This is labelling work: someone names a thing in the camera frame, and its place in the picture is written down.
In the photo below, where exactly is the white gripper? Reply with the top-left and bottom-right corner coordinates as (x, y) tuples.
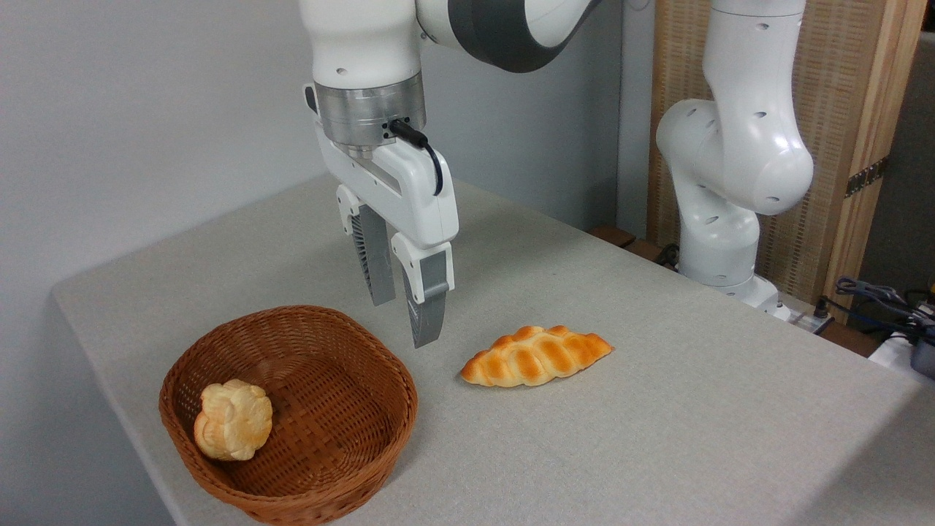
(305, 83), (460, 349)

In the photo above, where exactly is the round pale bread roll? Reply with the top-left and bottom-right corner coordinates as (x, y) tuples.
(194, 378), (274, 462)

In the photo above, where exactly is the braided golden bread loaf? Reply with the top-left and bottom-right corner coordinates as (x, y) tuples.
(459, 325), (614, 388)

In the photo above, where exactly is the brown wicker basket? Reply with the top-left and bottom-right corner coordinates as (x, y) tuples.
(159, 305), (419, 526)

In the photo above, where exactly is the brown wooden block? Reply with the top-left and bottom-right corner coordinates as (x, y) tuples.
(589, 224), (637, 249)

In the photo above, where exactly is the dark metal screen hinge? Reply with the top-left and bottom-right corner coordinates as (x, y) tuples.
(845, 156), (890, 199)

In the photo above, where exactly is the white cloth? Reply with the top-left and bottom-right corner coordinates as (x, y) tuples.
(868, 331), (935, 386)

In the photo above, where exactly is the grey box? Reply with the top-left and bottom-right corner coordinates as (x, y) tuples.
(910, 338), (935, 380)

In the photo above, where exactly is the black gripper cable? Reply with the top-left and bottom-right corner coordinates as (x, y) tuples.
(388, 118), (446, 197)

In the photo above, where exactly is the bundle of dark cables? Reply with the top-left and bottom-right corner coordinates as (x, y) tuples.
(835, 276), (935, 338)

